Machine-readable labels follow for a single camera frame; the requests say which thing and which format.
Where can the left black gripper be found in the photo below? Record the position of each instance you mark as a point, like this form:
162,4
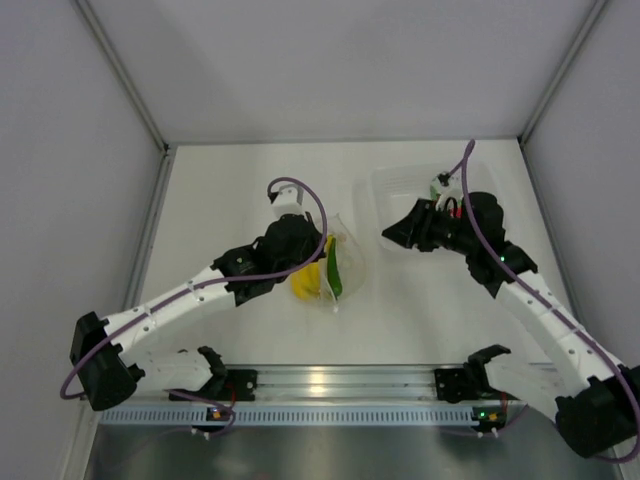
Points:
315,239

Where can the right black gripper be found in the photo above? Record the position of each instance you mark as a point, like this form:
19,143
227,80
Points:
416,227

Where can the yellow fake banana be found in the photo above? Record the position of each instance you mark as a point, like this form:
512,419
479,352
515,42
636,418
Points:
306,283

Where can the red fake dragon fruit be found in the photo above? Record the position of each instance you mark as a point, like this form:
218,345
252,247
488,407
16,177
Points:
456,212

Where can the green fake chili pepper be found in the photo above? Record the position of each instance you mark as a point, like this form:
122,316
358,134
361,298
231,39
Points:
332,270

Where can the clear zip top bag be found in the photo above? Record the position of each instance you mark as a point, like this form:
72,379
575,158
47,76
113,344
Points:
351,264

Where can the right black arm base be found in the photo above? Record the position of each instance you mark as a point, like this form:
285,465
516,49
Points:
455,385

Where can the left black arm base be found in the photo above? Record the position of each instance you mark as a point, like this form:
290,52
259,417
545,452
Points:
235,385

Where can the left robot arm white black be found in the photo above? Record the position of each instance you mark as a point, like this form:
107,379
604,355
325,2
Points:
120,355

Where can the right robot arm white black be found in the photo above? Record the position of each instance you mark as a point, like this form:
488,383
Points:
592,398

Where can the clear plastic basket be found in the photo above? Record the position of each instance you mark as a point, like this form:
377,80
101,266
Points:
393,191

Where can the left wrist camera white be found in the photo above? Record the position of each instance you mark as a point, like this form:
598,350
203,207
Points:
287,200

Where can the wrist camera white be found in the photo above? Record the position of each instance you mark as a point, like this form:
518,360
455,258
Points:
445,186
287,200

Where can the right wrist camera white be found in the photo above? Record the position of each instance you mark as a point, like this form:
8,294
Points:
445,186

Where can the aluminium mounting rail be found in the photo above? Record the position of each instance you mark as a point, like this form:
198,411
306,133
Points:
342,383

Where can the white slotted cable duct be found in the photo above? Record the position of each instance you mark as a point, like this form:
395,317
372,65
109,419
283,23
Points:
273,415

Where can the right aluminium frame post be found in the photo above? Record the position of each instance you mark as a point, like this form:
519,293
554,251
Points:
569,55

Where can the aluminium frame post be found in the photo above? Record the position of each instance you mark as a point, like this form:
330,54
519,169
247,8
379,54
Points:
108,50
569,55

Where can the left aluminium frame post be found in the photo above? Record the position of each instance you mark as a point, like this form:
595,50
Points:
108,50

